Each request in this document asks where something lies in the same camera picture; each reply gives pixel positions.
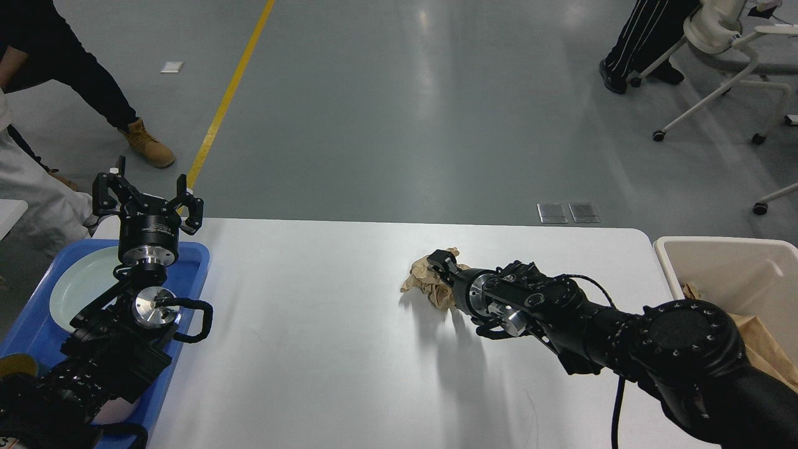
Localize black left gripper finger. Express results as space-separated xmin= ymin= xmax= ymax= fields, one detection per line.
xmin=92 ymin=156 xmax=148 ymax=217
xmin=165 ymin=174 xmax=203 ymax=236

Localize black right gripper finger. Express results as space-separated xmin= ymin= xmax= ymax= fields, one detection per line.
xmin=426 ymin=249 xmax=461 ymax=284

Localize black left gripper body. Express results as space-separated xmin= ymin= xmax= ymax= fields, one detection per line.
xmin=118 ymin=210 xmax=181 ymax=266

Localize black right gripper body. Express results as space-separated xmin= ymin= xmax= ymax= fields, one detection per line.
xmin=451 ymin=268 xmax=496 ymax=317

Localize brown paper ball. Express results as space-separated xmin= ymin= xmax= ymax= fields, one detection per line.
xmin=400 ymin=255 xmax=456 ymax=310

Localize green plate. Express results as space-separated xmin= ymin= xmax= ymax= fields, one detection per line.
xmin=49 ymin=246 xmax=120 ymax=334

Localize pink mug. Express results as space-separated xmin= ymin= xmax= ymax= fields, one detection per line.
xmin=92 ymin=397 xmax=142 ymax=425

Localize grey mug yellow inside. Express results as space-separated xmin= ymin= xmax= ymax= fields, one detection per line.
xmin=0 ymin=354 xmax=38 ymax=380

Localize large brown paper sheet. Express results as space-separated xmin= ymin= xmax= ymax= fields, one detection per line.
xmin=729 ymin=314 xmax=797 ymax=392

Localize small brown paper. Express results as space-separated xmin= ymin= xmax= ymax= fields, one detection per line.
xmin=681 ymin=283 xmax=704 ymax=301

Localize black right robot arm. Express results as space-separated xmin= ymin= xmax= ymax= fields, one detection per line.
xmin=426 ymin=249 xmax=797 ymax=448

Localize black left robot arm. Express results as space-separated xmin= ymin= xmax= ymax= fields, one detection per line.
xmin=2 ymin=157 xmax=213 ymax=448

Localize person in grey trousers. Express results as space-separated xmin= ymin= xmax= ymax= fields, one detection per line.
xmin=1 ymin=95 xmax=97 ymax=258

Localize floor socket plates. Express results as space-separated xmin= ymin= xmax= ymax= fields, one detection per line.
xmin=537 ymin=202 xmax=602 ymax=225

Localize blue plastic tray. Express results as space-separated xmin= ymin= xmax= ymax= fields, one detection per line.
xmin=0 ymin=239 xmax=211 ymax=431

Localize person in black clothes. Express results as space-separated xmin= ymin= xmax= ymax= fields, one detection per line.
xmin=1 ymin=1 xmax=176 ymax=170

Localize beige waste bin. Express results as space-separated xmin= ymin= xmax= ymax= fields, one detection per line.
xmin=655 ymin=236 xmax=797 ymax=364

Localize person in striped black trousers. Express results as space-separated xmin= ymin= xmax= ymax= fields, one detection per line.
xmin=599 ymin=1 xmax=700 ymax=94

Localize white office chair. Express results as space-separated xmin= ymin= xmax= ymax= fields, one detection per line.
xmin=629 ymin=1 xmax=797 ymax=145

